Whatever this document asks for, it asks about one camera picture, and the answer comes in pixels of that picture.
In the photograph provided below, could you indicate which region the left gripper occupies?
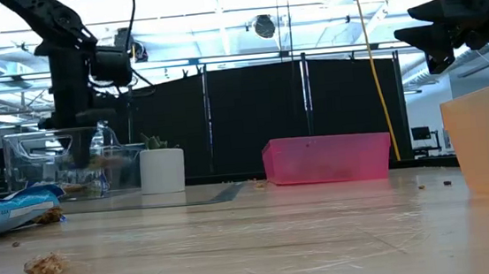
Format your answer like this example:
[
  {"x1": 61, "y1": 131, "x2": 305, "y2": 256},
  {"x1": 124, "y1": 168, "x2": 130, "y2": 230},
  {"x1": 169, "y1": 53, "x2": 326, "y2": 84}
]
[{"x1": 35, "y1": 89, "x2": 123, "y2": 172}]

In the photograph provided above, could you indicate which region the dark blue granola bar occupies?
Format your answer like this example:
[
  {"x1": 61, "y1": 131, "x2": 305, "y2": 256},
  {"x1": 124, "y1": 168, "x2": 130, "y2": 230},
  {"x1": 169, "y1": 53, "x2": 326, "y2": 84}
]
[{"x1": 59, "y1": 177, "x2": 112, "y2": 202}]

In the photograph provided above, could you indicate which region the blue white granola bar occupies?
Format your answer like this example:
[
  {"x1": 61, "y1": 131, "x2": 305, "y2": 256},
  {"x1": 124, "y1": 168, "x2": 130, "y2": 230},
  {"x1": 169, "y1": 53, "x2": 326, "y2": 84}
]
[{"x1": 0, "y1": 182, "x2": 70, "y2": 242}]

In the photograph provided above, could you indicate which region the large granola crumb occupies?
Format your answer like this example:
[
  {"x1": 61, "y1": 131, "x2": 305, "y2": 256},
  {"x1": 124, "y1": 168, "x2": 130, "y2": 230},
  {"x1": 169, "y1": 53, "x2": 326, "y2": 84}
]
[{"x1": 21, "y1": 251, "x2": 70, "y2": 274}]

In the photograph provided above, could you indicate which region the clear plastic bin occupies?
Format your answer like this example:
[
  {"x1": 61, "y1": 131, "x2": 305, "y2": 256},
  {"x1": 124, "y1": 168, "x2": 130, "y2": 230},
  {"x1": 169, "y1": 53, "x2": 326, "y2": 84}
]
[{"x1": 2, "y1": 121, "x2": 151, "y2": 208}]

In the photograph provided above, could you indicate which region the succulent in white pot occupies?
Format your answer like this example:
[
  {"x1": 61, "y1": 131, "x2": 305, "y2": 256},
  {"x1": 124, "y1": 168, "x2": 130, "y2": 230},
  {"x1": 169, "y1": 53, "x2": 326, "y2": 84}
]
[{"x1": 136, "y1": 129, "x2": 188, "y2": 196}]

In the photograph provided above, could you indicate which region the small computer monitor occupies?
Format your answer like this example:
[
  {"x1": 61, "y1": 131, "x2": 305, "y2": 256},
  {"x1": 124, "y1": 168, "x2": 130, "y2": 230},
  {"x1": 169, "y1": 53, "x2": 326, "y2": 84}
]
[{"x1": 410, "y1": 126, "x2": 432, "y2": 141}]

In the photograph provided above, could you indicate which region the black room divider screen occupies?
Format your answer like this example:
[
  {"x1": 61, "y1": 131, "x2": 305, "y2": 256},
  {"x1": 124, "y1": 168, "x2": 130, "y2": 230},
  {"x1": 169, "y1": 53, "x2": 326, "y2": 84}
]
[{"x1": 103, "y1": 47, "x2": 413, "y2": 193}]

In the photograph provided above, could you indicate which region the red translucent bin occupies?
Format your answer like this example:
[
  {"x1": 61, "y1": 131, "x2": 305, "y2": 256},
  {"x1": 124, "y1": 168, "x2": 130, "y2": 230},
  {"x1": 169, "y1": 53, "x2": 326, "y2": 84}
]
[{"x1": 260, "y1": 128, "x2": 395, "y2": 189}]

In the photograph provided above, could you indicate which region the yellow hanging cable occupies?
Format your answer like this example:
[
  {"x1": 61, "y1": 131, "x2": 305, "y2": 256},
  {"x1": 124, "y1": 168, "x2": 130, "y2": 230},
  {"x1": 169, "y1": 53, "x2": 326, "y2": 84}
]
[{"x1": 350, "y1": 0, "x2": 403, "y2": 165}]

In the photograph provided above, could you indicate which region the ceiling cable reel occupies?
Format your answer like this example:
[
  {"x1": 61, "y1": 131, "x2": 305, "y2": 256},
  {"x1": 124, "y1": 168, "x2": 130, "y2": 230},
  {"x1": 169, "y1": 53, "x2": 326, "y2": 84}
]
[
  {"x1": 253, "y1": 12, "x2": 278, "y2": 41},
  {"x1": 112, "y1": 24, "x2": 150, "y2": 65}
]

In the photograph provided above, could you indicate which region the black hanging cable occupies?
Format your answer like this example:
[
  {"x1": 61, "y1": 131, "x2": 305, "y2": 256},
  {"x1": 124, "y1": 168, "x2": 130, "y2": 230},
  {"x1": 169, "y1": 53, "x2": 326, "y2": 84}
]
[{"x1": 283, "y1": 0, "x2": 296, "y2": 63}]

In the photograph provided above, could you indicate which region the ceiling light rail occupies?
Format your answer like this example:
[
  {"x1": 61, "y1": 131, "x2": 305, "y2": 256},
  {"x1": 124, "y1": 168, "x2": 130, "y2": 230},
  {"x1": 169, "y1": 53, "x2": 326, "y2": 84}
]
[{"x1": 0, "y1": 31, "x2": 489, "y2": 85}]

